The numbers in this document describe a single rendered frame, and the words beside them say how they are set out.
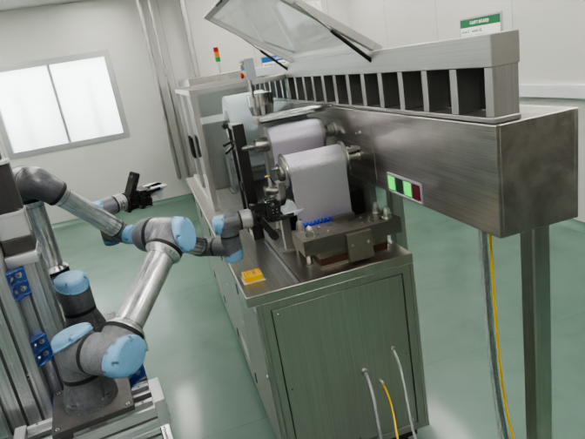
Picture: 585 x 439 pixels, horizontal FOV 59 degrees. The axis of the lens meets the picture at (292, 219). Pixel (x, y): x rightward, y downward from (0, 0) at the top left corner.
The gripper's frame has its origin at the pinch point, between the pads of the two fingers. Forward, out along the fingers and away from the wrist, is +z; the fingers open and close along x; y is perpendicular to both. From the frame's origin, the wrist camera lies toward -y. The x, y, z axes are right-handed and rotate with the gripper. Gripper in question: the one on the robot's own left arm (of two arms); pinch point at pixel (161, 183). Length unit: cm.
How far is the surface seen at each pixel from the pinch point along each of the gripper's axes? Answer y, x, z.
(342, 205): 7, 75, 34
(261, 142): -16.3, 35.6, 30.1
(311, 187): -3, 68, 24
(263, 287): 24, 72, -12
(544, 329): 25, 160, 19
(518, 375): 106, 135, 97
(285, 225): 14, 57, 19
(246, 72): -43, 10, 50
